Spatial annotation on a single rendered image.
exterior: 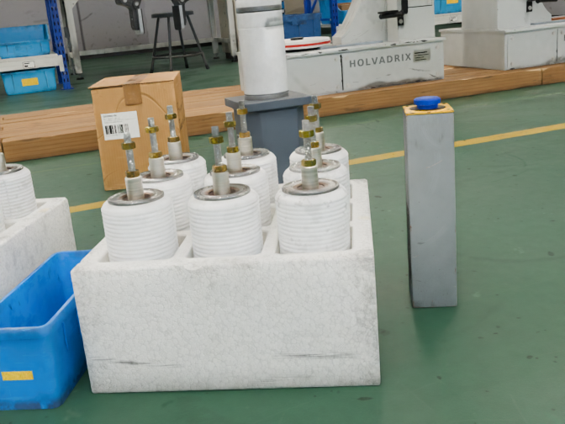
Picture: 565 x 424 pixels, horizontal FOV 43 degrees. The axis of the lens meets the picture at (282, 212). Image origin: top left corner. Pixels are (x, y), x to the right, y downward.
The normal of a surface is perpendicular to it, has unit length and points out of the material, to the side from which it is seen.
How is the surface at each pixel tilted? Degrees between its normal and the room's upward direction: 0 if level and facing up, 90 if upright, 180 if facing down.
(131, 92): 90
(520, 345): 0
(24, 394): 92
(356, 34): 90
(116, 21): 90
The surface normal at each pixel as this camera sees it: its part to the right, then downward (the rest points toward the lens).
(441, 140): -0.09, 0.29
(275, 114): 0.35, 0.24
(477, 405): -0.08, -0.95
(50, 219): 0.99, -0.05
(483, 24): -0.93, 0.18
